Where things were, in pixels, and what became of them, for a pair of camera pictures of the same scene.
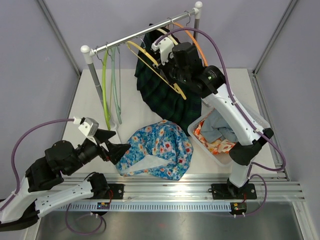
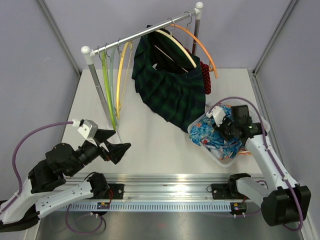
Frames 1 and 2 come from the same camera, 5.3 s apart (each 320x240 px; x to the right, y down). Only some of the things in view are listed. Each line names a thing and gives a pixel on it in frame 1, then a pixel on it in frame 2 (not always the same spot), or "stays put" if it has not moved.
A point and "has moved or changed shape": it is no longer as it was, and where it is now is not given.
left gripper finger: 102,135 stays put
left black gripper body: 90,150 stays put
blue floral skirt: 162,149 -> 202,132
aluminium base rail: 275,187 stays put
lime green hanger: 104,65 has moved or changed shape
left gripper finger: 116,151 stays put
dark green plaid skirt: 161,94 stays put
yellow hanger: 174,86 -> 118,106
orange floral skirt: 217,146 has moved or changed shape
